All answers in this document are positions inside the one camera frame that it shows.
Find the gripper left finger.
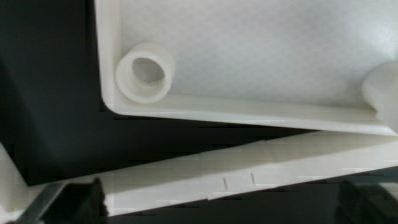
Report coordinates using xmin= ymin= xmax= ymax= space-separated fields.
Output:
xmin=11 ymin=179 xmax=109 ymax=224

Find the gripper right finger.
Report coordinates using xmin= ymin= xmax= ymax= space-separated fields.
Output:
xmin=337 ymin=181 xmax=398 ymax=224

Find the white desk tabletop tray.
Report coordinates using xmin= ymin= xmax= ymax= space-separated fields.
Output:
xmin=95 ymin=0 xmax=398 ymax=136

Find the white front fence bar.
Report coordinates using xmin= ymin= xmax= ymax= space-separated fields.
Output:
xmin=0 ymin=130 xmax=398 ymax=218

